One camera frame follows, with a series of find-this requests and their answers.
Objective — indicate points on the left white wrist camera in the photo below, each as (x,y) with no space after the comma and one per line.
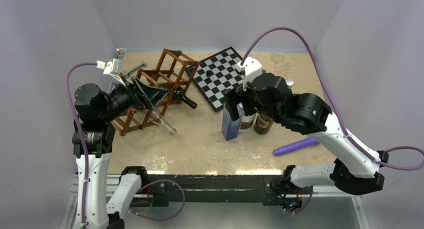
(113,69)

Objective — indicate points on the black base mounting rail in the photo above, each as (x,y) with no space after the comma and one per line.
(267,190)

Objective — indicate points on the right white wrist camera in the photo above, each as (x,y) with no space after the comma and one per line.
(251,68)

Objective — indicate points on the purple toy microphone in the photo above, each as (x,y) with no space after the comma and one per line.
(307,142)

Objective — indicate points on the black white checkerboard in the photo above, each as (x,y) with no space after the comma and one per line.
(224,76)

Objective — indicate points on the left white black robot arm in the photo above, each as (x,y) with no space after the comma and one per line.
(93,146)

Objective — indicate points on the clear glass bottle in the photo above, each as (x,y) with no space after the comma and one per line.
(158,119)

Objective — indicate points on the clear bottle silver cap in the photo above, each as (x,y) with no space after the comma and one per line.
(247,122)

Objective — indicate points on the olive wine bottle tan label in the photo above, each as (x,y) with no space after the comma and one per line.
(262,124)

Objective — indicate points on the brown wooden wine rack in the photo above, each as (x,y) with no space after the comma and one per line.
(169,73)

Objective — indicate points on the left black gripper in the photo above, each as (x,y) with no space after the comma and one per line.
(142,95)

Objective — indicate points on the dark green wine bottle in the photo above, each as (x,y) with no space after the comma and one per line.
(180,97)

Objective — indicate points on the clear bottle far right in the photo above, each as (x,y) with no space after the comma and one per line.
(289,83)

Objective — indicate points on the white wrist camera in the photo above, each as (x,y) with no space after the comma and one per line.
(113,69)
(251,68)

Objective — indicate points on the black chess piece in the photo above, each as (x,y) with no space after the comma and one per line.
(209,73)

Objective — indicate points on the blue orange syringe toy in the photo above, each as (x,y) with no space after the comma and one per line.
(128,73)

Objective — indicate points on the blue square bottle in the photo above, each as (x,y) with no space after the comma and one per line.
(230,128)

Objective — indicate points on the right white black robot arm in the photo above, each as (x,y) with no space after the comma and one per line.
(353,171)

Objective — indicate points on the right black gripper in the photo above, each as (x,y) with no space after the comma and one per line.
(234,96)

